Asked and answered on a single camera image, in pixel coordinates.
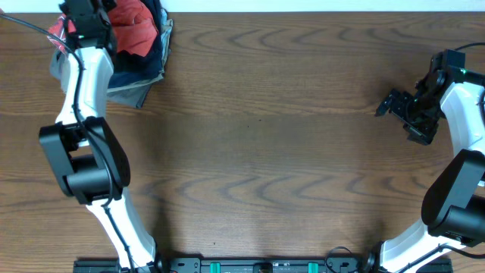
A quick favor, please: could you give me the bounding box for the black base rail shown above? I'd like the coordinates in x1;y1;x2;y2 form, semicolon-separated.
73;257;454;273

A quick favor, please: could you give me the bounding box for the grey khaki folded garment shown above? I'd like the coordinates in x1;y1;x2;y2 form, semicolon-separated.
48;7;174;109

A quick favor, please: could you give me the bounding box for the red orange t-shirt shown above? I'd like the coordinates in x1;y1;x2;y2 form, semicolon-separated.
48;0;158;57

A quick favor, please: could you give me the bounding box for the navy blue folded garment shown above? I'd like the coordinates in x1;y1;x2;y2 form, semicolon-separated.
108;0;162;89

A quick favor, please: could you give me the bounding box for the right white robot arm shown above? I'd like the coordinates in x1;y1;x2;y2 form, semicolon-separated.
363;67;484;272

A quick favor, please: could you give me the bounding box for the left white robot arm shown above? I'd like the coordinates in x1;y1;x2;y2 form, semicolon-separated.
39;0;162;272

